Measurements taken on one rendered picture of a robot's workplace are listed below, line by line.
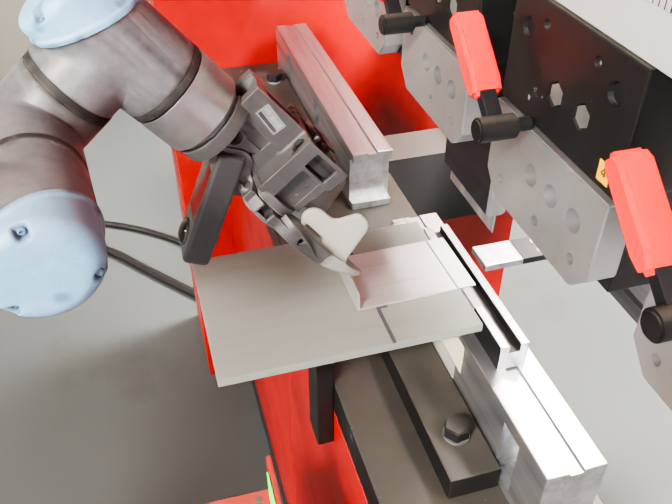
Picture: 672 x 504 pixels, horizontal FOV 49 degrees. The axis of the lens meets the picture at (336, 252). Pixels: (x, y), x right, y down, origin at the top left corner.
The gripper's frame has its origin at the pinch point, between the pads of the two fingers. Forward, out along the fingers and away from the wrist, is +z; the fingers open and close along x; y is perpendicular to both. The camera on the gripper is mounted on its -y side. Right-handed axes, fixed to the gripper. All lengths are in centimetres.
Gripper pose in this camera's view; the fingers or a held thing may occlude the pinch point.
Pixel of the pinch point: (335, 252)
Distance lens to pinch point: 73.6
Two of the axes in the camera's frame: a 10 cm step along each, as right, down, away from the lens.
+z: 6.1, 4.9, 6.3
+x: -2.8, -6.0, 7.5
